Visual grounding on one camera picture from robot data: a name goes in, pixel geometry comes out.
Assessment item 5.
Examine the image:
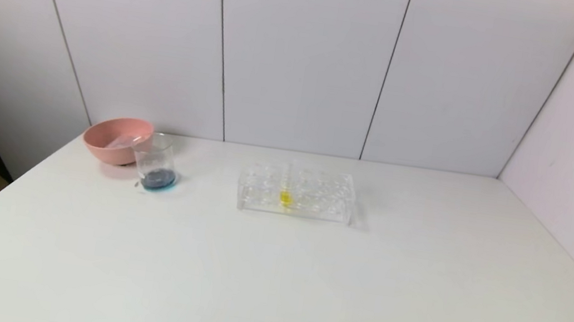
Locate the clear acrylic test tube rack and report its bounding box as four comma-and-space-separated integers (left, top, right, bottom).
234, 157, 360, 227

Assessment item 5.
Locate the pink bowl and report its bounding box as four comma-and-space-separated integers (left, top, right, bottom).
80, 111, 156, 170

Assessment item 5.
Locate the clear glass beaker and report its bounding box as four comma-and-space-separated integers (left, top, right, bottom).
126, 129, 182, 196

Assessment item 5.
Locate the test tube with yellow pigment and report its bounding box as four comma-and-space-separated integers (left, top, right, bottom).
276, 160, 300, 210

